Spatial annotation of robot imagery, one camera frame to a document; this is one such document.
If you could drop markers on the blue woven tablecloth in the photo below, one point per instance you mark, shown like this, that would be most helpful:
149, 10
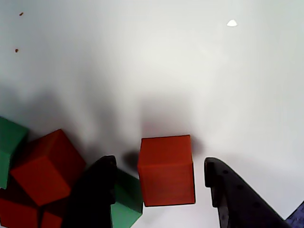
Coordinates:
298, 218

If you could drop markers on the green cube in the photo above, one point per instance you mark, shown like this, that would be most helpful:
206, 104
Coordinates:
128, 204
9, 142

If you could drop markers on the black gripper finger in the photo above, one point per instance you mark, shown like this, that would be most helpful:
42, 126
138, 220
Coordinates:
237, 204
92, 202

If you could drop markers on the red cube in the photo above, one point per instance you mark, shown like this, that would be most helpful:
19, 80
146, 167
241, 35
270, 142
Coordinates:
45, 166
51, 219
19, 213
166, 178

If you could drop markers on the white round plate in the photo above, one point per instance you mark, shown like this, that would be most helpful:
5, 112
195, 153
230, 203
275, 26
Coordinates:
152, 59

